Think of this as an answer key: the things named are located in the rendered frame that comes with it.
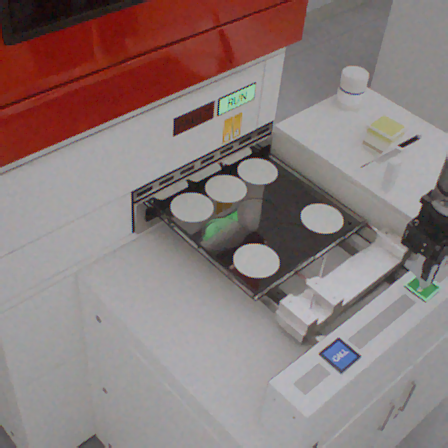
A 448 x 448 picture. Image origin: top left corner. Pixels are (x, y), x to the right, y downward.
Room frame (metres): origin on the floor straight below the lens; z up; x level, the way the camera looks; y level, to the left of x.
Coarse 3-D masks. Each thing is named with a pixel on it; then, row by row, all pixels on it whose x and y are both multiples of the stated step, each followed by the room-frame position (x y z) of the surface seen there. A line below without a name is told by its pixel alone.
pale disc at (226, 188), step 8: (216, 176) 1.27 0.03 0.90; (224, 176) 1.28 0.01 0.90; (232, 176) 1.28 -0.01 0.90; (208, 184) 1.24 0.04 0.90; (216, 184) 1.24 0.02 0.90; (224, 184) 1.25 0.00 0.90; (232, 184) 1.25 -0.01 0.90; (240, 184) 1.25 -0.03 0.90; (208, 192) 1.21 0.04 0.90; (216, 192) 1.21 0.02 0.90; (224, 192) 1.22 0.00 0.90; (232, 192) 1.22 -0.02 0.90; (240, 192) 1.22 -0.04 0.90; (224, 200) 1.19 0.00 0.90; (232, 200) 1.19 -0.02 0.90
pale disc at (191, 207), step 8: (176, 200) 1.17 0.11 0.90; (184, 200) 1.17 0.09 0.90; (192, 200) 1.18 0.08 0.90; (200, 200) 1.18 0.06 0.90; (208, 200) 1.18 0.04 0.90; (176, 208) 1.14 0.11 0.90; (184, 208) 1.15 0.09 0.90; (192, 208) 1.15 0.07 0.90; (200, 208) 1.15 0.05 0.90; (208, 208) 1.15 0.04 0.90; (176, 216) 1.12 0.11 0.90; (184, 216) 1.12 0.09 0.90; (192, 216) 1.12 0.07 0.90; (200, 216) 1.12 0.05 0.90; (208, 216) 1.13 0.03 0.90
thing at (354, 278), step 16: (368, 256) 1.07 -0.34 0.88; (384, 256) 1.08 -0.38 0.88; (336, 272) 1.01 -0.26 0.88; (352, 272) 1.02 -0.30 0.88; (368, 272) 1.02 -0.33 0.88; (384, 272) 1.03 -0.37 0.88; (336, 288) 0.96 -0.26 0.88; (352, 288) 0.97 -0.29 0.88; (368, 288) 0.98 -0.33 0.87; (320, 304) 0.91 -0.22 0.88; (288, 320) 0.86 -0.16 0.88; (320, 320) 0.87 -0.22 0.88; (304, 336) 0.83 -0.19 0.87
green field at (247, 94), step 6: (246, 90) 1.34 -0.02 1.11; (252, 90) 1.35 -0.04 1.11; (234, 96) 1.31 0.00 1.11; (240, 96) 1.32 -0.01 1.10; (246, 96) 1.34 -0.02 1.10; (252, 96) 1.35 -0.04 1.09; (222, 102) 1.28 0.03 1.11; (228, 102) 1.30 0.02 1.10; (234, 102) 1.31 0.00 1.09; (240, 102) 1.33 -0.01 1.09; (222, 108) 1.28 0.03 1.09; (228, 108) 1.30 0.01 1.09
